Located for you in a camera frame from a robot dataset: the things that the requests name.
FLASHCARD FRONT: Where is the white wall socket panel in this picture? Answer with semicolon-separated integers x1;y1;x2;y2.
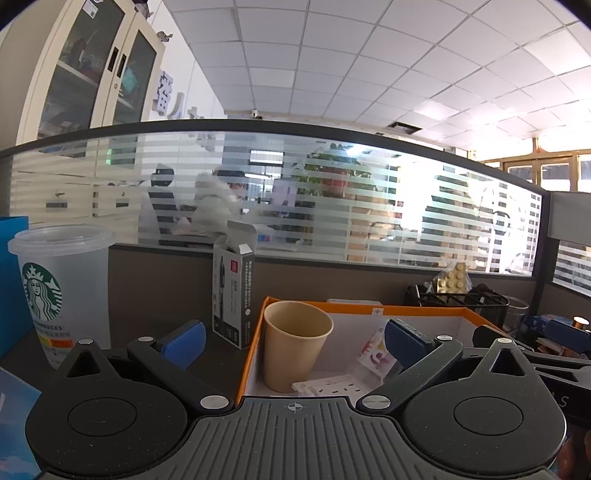
291;374;370;403

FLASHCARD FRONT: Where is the beige paper cup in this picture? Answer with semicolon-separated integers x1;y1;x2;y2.
263;301;334;393

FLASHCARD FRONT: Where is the white colourful printed card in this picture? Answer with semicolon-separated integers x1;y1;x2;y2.
349;325;397;390

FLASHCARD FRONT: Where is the orange cardboard box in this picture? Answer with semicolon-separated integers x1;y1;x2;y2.
234;295;509;407

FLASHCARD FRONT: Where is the black mesh desk organizer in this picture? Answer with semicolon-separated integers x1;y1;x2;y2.
403;284;509;327

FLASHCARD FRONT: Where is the yellow pill blister pack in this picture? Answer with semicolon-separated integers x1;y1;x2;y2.
433;262;472;294

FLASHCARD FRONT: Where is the black white pen box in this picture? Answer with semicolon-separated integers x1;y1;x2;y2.
212;220;257;350

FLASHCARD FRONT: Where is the Starbucks translucent plastic cup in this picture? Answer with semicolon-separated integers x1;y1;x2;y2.
8;225;114;369

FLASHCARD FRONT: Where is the blue paper bag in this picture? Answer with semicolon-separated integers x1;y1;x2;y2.
0;217;33;357

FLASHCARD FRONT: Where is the frosted glass desk partition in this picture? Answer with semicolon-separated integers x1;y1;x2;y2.
1;120;548;277

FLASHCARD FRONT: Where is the beige glass-door cabinet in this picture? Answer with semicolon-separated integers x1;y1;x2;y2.
1;0;165;149

